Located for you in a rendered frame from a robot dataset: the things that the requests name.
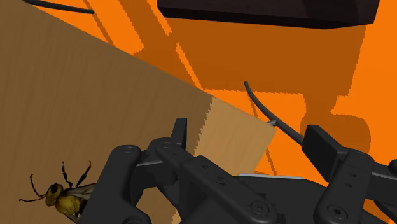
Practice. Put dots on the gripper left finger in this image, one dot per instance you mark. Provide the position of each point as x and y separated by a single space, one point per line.
198 173

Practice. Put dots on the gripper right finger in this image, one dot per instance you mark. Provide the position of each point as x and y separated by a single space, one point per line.
347 183

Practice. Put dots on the yellow wasp figure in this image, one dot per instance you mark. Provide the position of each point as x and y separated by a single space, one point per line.
63 201

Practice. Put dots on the wooden table with metal legs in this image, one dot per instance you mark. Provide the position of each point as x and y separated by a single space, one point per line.
77 93

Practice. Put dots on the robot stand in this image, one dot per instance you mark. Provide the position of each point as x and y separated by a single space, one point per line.
266 11

